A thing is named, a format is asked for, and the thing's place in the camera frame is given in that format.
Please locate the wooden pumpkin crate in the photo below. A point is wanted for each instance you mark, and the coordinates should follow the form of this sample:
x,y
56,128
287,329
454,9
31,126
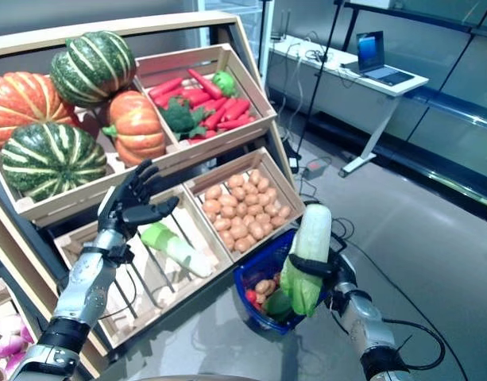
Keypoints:
x,y
88,190

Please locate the grey power strip red switch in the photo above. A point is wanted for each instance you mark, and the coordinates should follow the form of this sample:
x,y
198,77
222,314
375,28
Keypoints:
x,y
315,168

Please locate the black tripod stand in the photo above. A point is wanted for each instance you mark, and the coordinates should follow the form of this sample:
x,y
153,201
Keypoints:
x,y
319,79

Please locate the open grey laptop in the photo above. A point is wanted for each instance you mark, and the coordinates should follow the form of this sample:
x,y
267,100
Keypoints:
x,y
370,49

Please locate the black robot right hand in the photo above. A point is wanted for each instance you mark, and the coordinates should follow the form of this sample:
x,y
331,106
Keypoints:
x,y
342,270

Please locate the white desk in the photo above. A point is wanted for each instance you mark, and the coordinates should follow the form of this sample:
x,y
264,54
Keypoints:
x,y
346,95

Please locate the large orange pumpkin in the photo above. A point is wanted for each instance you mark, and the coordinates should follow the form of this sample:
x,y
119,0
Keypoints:
x,y
24,105

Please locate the dark green broccoli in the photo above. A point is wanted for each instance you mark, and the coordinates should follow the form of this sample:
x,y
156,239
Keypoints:
x,y
179,117

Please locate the light green bell pepper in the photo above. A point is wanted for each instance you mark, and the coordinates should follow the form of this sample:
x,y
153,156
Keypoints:
x,y
224,83

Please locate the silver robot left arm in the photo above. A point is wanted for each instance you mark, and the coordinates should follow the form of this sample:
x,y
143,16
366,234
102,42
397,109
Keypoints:
x,y
88,278

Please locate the red tomato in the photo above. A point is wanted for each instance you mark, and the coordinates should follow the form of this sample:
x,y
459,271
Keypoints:
x,y
251,295

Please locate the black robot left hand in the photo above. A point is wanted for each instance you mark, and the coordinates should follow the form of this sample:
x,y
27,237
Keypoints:
x,y
132,210

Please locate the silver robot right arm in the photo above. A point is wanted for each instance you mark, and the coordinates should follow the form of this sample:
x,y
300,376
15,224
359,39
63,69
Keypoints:
x,y
366,317

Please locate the red orange carrot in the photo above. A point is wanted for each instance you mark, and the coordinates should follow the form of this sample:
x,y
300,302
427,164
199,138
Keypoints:
x,y
237,109
167,99
165,87
196,97
217,116
235,124
205,84

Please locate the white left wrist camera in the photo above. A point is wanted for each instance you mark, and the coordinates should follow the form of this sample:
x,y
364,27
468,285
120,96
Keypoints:
x,y
107,206

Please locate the small orange pumpkin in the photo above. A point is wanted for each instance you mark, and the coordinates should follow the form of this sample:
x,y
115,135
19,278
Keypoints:
x,y
137,123

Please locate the green striped pumpkin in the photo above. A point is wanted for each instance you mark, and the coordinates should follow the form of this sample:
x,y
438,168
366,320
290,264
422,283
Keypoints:
x,y
92,67
52,158

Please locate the wooden carrot crate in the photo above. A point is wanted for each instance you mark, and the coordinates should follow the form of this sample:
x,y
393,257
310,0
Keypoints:
x,y
235,139

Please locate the wooden display shelf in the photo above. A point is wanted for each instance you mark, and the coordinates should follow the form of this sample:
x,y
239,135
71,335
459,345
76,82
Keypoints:
x,y
108,25

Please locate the brown potato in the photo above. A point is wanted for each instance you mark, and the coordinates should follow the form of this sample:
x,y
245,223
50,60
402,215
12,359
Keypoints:
x,y
265,286
227,237
222,224
242,245
240,232
285,212
257,230
269,228
255,178
279,221
213,193
236,182

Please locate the wooden potato crate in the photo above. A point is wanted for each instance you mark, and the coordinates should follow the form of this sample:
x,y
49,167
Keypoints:
x,y
283,178

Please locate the white power adapter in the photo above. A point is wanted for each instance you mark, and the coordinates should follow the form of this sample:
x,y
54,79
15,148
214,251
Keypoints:
x,y
294,163

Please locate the blue plastic shopping basket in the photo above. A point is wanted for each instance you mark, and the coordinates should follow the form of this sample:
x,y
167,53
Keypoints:
x,y
263,254

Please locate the glass door refrigerator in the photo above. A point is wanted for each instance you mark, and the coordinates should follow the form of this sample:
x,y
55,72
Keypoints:
x,y
247,16

